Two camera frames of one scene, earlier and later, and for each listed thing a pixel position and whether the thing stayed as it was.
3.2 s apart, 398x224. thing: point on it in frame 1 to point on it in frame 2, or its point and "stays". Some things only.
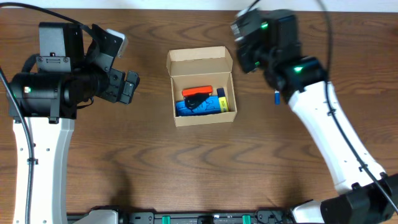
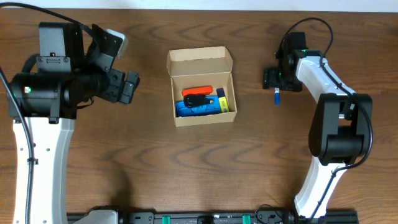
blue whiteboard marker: [277, 98] stays
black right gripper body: [248, 60] to [275, 76]
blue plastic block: [211, 105] stays
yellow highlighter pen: [221, 96] stays
